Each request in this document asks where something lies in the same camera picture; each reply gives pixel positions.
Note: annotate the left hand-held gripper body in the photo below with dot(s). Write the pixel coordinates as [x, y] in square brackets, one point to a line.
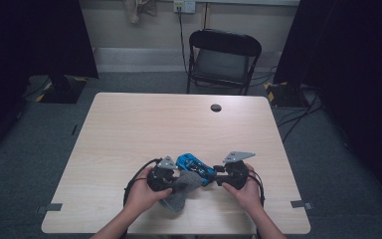
[160, 177]

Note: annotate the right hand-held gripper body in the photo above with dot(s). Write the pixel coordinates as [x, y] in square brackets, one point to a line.
[237, 174]

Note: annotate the blue toy car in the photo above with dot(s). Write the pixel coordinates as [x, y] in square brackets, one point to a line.
[195, 166]

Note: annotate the grey cloth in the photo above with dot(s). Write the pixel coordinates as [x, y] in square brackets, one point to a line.
[184, 189]

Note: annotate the person's right hand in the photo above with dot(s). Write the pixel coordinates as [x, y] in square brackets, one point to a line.
[247, 197]

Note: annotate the person's left hand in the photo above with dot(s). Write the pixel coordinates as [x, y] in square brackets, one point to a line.
[142, 199]

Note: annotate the grey tape strip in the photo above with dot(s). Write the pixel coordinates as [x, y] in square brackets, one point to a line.
[300, 204]
[51, 207]

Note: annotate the black stand base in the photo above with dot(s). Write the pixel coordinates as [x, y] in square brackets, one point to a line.
[64, 91]
[285, 94]

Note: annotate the black folding chair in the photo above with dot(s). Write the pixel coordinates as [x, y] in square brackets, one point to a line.
[224, 66]

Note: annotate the black curtain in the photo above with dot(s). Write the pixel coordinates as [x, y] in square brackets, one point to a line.
[358, 83]
[20, 49]

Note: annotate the beige hanging cloth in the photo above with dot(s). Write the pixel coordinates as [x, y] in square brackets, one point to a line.
[136, 10]

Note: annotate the white wall outlet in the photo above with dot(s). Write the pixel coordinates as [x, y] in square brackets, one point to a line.
[185, 6]

